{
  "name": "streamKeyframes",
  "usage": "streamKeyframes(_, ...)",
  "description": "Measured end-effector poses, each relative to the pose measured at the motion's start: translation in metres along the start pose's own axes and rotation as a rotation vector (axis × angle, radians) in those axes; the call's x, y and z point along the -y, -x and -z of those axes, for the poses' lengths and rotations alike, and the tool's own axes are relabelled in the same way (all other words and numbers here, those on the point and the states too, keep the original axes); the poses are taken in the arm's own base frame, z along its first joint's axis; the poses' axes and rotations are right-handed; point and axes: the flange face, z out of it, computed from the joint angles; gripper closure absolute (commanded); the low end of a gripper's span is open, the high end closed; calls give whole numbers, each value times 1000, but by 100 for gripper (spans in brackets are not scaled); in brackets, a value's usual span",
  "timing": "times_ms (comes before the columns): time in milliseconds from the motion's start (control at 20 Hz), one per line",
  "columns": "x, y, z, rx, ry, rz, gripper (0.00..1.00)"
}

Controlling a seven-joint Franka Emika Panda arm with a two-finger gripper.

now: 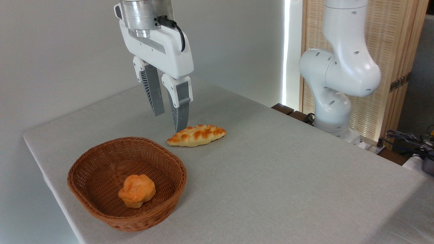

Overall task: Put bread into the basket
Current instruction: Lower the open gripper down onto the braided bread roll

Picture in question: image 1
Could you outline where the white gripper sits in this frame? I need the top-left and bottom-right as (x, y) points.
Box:
(119, 20), (195, 133)

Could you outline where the metal screen hinge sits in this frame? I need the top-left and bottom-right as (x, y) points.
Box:
(389, 72), (412, 93)

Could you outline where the bamboo folding screen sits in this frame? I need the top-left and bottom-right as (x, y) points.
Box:
(300, 0), (429, 143)

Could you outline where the grey tablecloth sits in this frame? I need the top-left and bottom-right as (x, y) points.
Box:
(23, 71), (434, 244)

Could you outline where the grey box device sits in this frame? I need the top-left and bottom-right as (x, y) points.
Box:
(421, 158), (434, 176)

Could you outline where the long braided bread loaf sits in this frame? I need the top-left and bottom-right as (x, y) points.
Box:
(166, 124), (226, 147)

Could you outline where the dark wooden block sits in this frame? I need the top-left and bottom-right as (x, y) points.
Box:
(288, 110), (314, 126)
(271, 103), (295, 116)

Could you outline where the bundle of dark cables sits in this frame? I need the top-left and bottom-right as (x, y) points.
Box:
(386, 126), (434, 157)

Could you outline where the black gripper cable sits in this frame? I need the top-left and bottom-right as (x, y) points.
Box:
(157, 16), (186, 52)

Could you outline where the round knotted bread roll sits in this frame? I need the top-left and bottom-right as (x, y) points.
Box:
(118, 174), (156, 208)

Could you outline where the brown wicker basket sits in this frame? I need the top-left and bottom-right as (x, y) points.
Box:
(67, 137), (187, 232)

